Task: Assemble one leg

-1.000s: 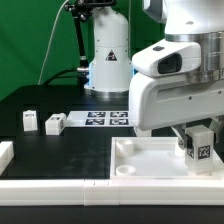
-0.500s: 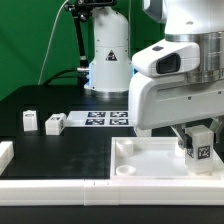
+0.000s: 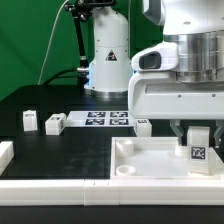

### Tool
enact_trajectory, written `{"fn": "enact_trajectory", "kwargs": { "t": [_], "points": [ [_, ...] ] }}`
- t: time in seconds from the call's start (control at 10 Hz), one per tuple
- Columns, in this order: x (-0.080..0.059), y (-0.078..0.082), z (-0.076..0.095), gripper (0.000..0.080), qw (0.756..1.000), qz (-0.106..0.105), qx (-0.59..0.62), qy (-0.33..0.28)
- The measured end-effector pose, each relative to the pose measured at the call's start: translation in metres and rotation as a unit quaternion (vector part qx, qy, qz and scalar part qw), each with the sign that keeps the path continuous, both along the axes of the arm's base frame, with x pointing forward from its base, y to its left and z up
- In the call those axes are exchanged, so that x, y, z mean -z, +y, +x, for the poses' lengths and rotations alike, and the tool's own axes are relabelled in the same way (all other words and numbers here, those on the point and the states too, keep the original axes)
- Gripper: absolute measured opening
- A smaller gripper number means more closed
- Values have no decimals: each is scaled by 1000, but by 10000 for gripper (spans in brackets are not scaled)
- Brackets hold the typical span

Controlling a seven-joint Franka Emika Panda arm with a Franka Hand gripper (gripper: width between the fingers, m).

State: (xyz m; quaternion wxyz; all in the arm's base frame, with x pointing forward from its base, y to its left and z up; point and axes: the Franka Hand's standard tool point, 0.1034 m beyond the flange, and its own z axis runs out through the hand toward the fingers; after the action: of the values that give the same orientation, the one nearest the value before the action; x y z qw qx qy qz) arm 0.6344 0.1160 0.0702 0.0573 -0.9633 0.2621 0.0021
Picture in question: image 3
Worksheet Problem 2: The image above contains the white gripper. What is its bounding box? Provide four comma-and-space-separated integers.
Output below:
128, 72, 224, 148

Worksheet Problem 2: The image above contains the white square table top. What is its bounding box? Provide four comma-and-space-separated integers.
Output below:
110, 137, 224, 180

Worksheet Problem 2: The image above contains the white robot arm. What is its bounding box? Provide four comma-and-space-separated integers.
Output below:
128, 0, 224, 144

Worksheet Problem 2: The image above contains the white U-shaped obstacle fence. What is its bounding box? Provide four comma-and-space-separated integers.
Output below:
0, 139, 224, 207

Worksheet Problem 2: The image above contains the fiducial marker sheet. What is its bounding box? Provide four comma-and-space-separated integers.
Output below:
65, 111, 134, 127

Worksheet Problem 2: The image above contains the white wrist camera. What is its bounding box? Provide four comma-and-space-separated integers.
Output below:
131, 41, 179, 72

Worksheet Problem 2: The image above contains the black cable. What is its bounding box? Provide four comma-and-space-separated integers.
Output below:
44, 67, 90, 86

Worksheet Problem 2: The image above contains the white cable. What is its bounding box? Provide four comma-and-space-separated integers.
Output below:
37, 0, 71, 86

